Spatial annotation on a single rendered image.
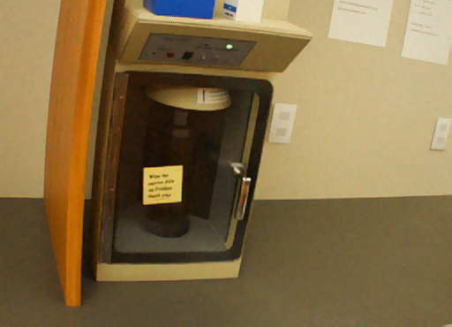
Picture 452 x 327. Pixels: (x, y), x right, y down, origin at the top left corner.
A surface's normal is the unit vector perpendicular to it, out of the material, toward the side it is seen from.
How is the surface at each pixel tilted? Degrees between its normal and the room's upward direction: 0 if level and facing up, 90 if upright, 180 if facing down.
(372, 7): 90
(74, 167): 90
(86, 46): 90
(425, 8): 90
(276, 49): 135
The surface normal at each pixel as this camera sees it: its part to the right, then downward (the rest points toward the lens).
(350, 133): 0.34, 0.38
